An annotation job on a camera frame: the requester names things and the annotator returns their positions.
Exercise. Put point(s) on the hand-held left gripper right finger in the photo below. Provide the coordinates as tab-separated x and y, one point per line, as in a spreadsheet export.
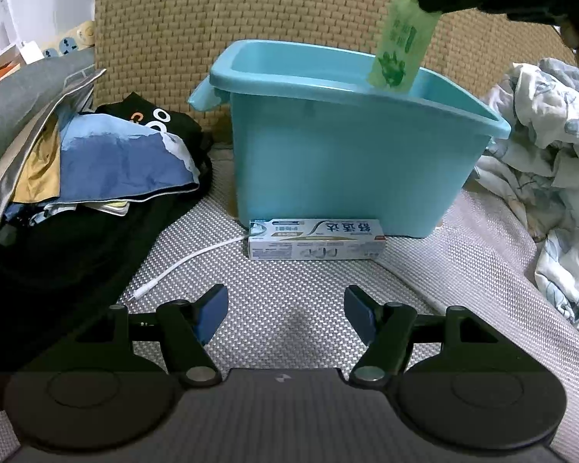
359	308

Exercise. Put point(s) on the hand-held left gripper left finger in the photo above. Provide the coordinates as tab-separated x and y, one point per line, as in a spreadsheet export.
212	311

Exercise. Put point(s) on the green tissue packet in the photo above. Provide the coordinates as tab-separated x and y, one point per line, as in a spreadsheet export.
400	43

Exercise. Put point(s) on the toothpaste box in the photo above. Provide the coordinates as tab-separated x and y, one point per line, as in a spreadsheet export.
313	238

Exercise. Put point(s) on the teal plastic storage bin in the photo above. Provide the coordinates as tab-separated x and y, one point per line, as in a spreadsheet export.
342	164

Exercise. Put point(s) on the grey woven bed mat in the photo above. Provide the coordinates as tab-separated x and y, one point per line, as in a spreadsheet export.
415	270

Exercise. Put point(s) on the black clothing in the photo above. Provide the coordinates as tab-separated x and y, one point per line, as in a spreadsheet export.
77	260

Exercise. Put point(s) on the blue printed cloth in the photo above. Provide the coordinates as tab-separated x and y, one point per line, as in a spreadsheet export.
120	164

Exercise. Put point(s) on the woven rattan headboard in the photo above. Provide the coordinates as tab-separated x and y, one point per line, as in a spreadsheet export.
270	0

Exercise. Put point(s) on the floral white quilt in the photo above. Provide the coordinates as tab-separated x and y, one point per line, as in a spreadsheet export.
550	164

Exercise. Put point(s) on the blue white patterned cloth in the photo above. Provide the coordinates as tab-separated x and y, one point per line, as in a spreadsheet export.
38	212

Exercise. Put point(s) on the golden yellow cloth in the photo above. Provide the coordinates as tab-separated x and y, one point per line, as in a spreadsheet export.
36	173

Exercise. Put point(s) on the beige bag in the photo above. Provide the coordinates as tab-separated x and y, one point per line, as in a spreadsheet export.
9	173

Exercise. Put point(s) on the yellow and white power strip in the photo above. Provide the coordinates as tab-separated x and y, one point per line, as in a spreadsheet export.
70	43

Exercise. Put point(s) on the white charger plug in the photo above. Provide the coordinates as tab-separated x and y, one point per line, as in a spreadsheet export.
29	53

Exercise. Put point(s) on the orange box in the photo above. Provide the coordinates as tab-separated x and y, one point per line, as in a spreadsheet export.
0	70

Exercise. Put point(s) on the grey padded side rail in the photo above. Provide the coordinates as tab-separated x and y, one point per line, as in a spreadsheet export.
24	101

